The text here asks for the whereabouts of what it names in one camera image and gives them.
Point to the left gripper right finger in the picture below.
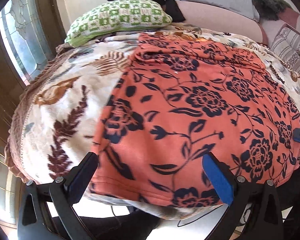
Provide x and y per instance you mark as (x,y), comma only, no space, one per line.
(265,219)

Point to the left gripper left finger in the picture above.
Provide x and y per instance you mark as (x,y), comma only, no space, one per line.
(35,221)

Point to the orange floral print garment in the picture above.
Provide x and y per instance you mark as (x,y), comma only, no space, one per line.
(181,99)

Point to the leaf pattern fleece blanket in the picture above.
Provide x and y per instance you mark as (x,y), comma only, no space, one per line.
(55,123)

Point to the striped pillow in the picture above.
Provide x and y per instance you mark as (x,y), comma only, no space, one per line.
(286,46)

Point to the dark furry cushion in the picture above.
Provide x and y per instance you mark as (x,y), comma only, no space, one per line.
(270,9)

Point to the pink bolster cushion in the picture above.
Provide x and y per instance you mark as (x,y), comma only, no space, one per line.
(221,20)

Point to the stained glass window panel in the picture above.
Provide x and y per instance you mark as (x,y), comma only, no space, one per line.
(24,39)

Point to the green checkered pillow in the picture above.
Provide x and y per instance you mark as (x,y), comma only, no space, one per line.
(119,15)

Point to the dark wooden door frame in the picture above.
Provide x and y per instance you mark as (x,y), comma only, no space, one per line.
(11,85)

